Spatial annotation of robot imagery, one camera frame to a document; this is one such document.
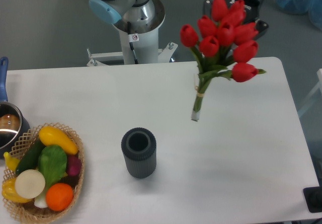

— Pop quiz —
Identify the red tulip bouquet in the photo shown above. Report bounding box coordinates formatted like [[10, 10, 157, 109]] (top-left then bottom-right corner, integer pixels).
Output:
[[180, 0, 265, 121]]

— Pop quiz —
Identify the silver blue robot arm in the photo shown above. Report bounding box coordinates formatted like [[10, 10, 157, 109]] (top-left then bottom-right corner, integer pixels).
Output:
[[89, 0, 269, 37]]

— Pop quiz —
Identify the dark grey ribbed vase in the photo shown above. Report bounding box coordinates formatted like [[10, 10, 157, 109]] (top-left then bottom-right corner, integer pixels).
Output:
[[121, 127, 157, 179]]

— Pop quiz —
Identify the black device at table edge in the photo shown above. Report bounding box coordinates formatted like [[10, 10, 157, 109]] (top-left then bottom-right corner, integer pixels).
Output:
[[303, 186, 321, 213]]

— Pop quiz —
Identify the purple red onion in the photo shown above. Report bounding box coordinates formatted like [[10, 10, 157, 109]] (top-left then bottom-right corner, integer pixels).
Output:
[[66, 156, 82, 176]]

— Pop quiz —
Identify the yellow squash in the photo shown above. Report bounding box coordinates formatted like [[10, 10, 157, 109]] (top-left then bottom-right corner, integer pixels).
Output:
[[38, 126, 78, 155]]

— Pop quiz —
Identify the green lettuce leaf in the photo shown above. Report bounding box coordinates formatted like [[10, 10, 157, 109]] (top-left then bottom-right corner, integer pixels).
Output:
[[38, 145, 67, 191]]

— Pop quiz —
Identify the dark green cucumber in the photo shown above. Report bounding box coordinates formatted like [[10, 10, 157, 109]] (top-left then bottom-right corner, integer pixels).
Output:
[[15, 139, 45, 176]]

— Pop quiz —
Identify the orange fruit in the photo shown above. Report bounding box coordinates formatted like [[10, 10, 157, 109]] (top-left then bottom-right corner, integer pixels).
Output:
[[45, 183, 73, 211]]

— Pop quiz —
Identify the white round onion slice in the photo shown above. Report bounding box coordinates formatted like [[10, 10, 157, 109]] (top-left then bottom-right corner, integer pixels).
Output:
[[15, 169, 45, 199]]

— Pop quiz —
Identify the yellow bell pepper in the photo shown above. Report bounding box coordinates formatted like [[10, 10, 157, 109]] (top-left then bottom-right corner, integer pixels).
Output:
[[2, 178, 32, 203]]

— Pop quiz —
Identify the woven wicker basket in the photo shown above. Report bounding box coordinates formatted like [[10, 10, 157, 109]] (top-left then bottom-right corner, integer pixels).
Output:
[[3, 123, 85, 223]]

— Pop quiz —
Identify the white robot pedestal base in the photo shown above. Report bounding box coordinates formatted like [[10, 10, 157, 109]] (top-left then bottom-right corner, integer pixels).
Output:
[[87, 29, 178, 66]]

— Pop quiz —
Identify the white frame at right edge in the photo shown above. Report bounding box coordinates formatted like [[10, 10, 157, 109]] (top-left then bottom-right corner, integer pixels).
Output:
[[297, 68, 321, 118]]

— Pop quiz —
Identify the black cable on pedestal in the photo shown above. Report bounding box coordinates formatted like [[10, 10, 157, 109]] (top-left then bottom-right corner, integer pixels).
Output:
[[127, 21, 139, 65]]

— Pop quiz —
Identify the blue handled saucepan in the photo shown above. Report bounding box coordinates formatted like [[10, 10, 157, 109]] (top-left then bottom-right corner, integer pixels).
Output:
[[1, 56, 30, 159]]

